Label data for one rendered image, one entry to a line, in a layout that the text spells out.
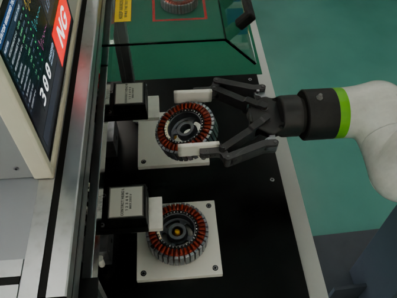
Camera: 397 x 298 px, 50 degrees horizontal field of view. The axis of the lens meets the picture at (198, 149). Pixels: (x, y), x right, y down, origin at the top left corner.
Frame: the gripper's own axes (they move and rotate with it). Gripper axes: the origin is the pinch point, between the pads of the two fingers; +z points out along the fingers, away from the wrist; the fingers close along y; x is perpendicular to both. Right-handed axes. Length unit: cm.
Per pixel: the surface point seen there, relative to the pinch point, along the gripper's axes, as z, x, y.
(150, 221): 7.0, -4.7, -16.4
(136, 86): 9.0, -2.6, 11.4
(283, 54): -61, -101, 119
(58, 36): 16.1, 23.5, -3.7
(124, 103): 11.2, -2.3, 7.1
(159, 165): 5.5, -15.8, 1.3
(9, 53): 16.4, 34.1, -17.7
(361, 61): -101, -100, 111
